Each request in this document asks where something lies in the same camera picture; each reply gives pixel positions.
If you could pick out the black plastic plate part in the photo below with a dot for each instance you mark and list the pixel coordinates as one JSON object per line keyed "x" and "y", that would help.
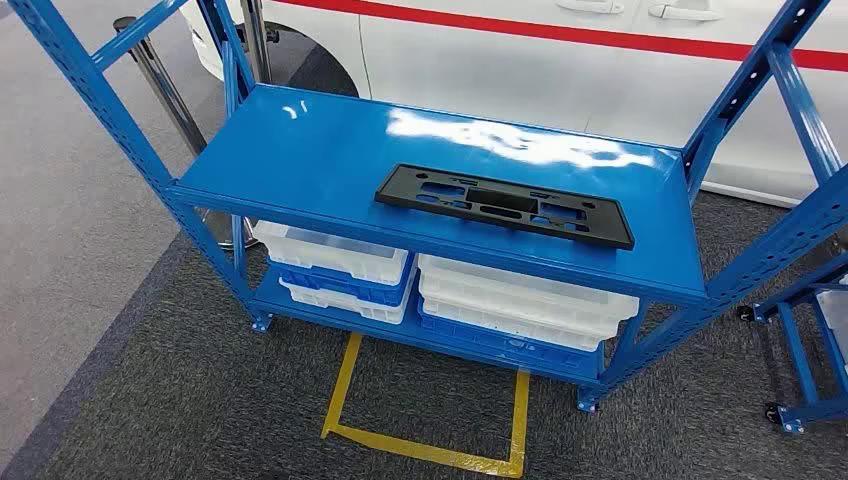
{"x": 397, "y": 189}

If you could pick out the blue metal shelf rack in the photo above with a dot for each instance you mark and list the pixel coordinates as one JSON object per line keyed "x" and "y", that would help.
{"x": 298, "y": 152}

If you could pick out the yellow floor tape square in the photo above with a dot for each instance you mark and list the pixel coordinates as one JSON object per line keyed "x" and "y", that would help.
{"x": 344, "y": 391}

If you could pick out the white car with red stripe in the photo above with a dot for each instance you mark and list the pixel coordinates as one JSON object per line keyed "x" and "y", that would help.
{"x": 497, "y": 79}

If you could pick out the blue rack with casters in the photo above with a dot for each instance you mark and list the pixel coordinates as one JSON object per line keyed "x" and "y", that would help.
{"x": 798, "y": 358}

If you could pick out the chrome stanchion post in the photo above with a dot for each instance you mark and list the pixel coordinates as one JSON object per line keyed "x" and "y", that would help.
{"x": 166, "y": 93}
{"x": 255, "y": 40}

